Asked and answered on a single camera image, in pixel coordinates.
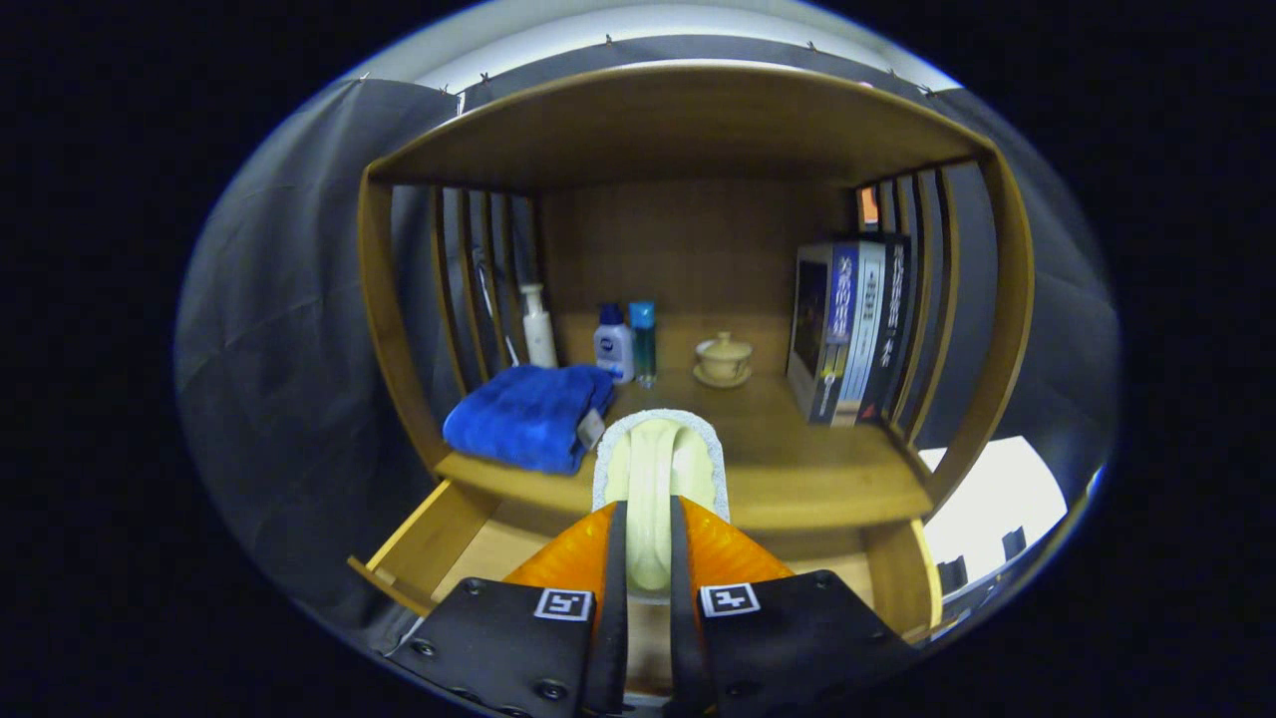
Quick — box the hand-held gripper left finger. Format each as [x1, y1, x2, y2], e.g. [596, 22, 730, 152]
[384, 499, 631, 718]

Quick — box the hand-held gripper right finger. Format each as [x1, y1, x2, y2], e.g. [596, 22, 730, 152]
[668, 496, 923, 718]

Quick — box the pale green scrub brush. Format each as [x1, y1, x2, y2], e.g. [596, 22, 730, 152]
[591, 407, 732, 604]

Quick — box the wooden drawer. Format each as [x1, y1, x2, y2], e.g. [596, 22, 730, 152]
[346, 479, 945, 699]

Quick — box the wooden countertop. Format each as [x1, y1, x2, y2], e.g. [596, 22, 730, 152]
[434, 367, 935, 532]

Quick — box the wooden cabinet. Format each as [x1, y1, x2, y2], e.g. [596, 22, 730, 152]
[357, 62, 1038, 559]

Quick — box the blue folded towel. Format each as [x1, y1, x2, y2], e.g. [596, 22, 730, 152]
[442, 364, 616, 476]

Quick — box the beige lidded teacup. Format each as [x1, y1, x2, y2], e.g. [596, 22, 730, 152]
[693, 332, 756, 389]

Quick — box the white bottle with blue cap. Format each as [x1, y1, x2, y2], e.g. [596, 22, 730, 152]
[593, 302, 636, 385]

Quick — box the teal slim bottle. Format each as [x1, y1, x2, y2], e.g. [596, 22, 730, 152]
[628, 301, 659, 388]

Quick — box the white pump bottle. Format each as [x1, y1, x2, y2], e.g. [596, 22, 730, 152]
[518, 283, 559, 369]

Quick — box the blue spine book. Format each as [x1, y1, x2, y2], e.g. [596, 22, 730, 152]
[786, 242, 860, 425]

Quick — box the white side table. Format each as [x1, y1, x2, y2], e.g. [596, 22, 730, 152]
[917, 436, 1070, 599]

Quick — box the light grey spine book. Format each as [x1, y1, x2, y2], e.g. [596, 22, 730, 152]
[832, 239, 888, 428]

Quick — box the black spine book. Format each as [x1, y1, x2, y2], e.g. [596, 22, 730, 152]
[859, 234, 913, 424]

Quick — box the white hanging cable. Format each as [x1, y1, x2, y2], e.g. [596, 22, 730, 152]
[477, 254, 521, 367]

